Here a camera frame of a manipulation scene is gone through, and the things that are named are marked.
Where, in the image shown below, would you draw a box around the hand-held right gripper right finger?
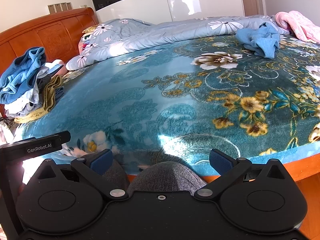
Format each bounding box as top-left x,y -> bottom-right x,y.
194,149 -> 284,201

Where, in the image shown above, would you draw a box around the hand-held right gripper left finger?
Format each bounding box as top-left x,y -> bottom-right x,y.
37,149 -> 127,201

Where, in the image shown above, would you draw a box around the light blue fleece garment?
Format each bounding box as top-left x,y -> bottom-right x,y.
236,22 -> 281,59

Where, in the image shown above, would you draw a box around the white garment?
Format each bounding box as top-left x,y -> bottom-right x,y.
4,59 -> 66,118

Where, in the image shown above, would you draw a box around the yellow knit sweater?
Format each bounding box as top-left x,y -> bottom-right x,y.
14,74 -> 63,123

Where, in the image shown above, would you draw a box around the person's grey pants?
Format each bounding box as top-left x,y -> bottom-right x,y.
82,152 -> 208,197

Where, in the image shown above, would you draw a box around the grey garment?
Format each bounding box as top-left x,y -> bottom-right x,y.
37,76 -> 64,105

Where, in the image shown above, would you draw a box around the dark blue fleece garment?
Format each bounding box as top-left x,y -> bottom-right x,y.
0,46 -> 47,105

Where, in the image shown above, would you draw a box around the teal floral blanket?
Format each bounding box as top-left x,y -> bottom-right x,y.
19,34 -> 320,178

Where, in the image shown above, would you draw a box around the wooden headboard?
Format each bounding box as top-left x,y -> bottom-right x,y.
0,7 -> 100,78

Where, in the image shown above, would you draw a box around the printed pillow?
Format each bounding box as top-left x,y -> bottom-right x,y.
78,26 -> 100,53

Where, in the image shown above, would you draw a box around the pale blue floral quilt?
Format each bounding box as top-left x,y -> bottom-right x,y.
65,16 -> 292,71

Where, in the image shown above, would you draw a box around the pink fleece blanket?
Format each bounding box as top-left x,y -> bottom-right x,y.
275,11 -> 320,43

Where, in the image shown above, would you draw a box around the white black-striped wardrobe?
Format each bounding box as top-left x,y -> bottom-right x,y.
86,0 -> 247,25

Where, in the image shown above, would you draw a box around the wall switch panel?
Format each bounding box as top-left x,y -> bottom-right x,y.
47,2 -> 73,14

